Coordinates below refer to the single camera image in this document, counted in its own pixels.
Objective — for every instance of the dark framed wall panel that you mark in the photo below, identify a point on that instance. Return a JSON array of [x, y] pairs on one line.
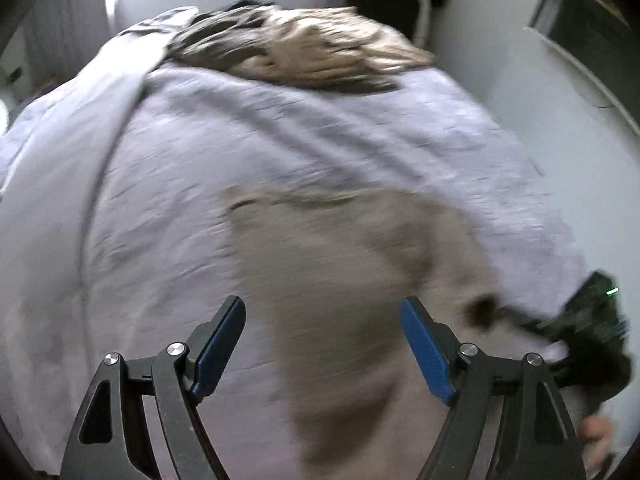
[[585, 25]]

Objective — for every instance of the beige knitted sweater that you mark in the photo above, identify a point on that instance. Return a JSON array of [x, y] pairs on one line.
[[350, 310]]

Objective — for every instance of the person's right hand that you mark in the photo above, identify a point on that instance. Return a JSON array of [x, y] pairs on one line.
[[597, 440]]

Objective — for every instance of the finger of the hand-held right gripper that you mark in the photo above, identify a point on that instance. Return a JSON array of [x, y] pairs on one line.
[[505, 314]]

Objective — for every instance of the white curtain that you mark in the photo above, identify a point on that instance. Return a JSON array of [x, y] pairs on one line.
[[65, 20]]

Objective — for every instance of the tan crumpled blanket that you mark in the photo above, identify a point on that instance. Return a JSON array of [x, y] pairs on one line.
[[310, 45]]

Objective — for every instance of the lavender bed sheet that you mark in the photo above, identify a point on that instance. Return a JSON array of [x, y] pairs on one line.
[[175, 160]]

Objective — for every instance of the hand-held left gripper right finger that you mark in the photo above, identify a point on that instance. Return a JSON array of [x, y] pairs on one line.
[[425, 345]]

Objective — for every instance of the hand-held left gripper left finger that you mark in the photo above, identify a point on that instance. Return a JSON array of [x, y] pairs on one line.
[[220, 345]]

